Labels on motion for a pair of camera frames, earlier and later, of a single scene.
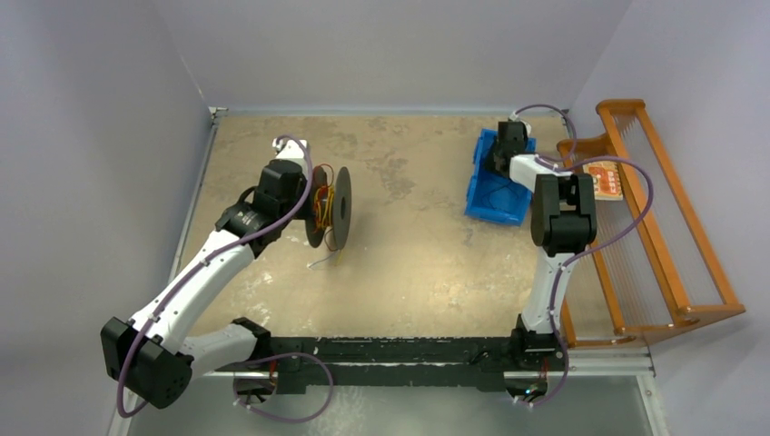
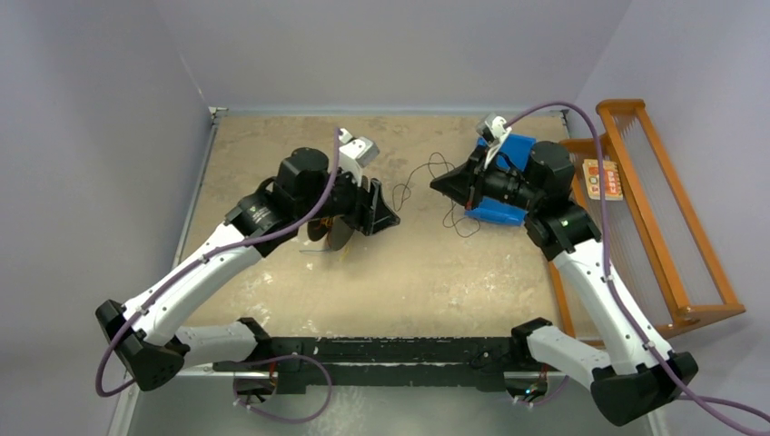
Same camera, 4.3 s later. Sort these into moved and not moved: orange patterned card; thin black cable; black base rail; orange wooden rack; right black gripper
Moved: thin black cable; right black gripper
Not moved: orange patterned card; black base rail; orange wooden rack
